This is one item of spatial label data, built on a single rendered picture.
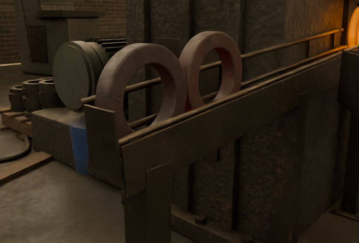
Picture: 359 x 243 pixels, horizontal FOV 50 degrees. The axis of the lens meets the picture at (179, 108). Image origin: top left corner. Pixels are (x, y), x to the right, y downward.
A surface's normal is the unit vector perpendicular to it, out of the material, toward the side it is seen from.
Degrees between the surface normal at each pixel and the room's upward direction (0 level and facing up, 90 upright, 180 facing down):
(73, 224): 0
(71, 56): 90
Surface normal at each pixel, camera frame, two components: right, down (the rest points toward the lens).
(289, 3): 0.75, 0.15
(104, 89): -0.63, -0.15
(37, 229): 0.00, -0.97
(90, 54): 0.53, -0.58
